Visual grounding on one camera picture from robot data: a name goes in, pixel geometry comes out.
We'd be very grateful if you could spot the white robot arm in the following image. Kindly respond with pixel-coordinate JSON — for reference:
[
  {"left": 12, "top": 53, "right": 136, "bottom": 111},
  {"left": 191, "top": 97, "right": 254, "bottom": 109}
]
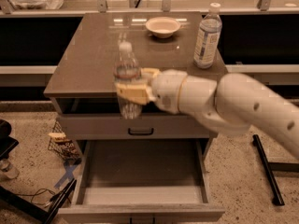
[{"left": 115, "top": 68, "right": 299, "bottom": 158}]

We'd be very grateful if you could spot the white paper bowl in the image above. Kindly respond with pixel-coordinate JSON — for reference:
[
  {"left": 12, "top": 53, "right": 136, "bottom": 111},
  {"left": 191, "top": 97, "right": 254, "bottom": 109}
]
[{"left": 146, "top": 17, "right": 181, "bottom": 38}]

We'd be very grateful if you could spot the grey drawer cabinet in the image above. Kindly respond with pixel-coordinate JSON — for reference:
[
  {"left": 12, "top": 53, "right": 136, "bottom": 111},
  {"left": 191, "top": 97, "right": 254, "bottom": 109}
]
[{"left": 44, "top": 11, "right": 227, "bottom": 154}]

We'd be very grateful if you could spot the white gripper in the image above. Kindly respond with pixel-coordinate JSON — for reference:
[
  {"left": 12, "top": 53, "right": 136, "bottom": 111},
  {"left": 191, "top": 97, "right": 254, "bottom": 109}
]
[{"left": 115, "top": 67, "right": 187, "bottom": 114}]

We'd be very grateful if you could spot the black cable on floor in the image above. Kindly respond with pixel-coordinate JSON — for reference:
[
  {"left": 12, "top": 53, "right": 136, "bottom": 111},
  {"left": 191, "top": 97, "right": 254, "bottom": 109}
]
[{"left": 12, "top": 188, "right": 57, "bottom": 207}]

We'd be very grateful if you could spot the black stand leg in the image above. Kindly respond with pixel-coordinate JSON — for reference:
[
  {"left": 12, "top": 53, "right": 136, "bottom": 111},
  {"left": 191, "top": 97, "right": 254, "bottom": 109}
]
[{"left": 42, "top": 178, "right": 77, "bottom": 224}]

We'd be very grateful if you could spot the clear plastic water bottle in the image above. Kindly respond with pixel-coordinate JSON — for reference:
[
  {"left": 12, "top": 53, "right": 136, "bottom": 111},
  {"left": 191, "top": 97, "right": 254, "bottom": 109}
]
[{"left": 113, "top": 41, "right": 142, "bottom": 119}]

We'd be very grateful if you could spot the black metal bar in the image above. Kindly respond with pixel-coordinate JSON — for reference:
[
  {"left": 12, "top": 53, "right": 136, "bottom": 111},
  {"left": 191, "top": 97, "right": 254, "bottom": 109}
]
[{"left": 252, "top": 134, "right": 285, "bottom": 206}]

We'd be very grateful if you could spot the open grey middle drawer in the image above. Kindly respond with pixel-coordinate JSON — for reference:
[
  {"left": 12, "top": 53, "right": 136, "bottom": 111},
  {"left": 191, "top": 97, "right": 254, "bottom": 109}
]
[{"left": 59, "top": 139, "right": 224, "bottom": 224}]

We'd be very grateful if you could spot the black chair base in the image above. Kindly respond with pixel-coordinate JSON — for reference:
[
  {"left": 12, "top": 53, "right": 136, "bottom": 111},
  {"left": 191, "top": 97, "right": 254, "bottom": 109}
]
[{"left": 0, "top": 119, "right": 19, "bottom": 160}]

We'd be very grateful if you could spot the wire basket with snacks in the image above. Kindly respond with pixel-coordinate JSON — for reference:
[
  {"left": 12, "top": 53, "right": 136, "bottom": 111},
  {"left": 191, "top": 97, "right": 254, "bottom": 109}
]
[{"left": 48, "top": 121, "right": 79, "bottom": 161}]

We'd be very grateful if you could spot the white labelled water bottle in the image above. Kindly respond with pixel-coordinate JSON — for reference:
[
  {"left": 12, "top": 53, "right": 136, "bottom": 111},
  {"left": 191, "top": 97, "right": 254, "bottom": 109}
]
[{"left": 193, "top": 3, "right": 222, "bottom": 69}]

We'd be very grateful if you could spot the clear bottle on floor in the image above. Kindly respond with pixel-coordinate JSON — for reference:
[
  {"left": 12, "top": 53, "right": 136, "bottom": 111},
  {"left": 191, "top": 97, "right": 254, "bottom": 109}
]
[{"left": 0, "top": 159, "right": 20, "bottom": 179}]

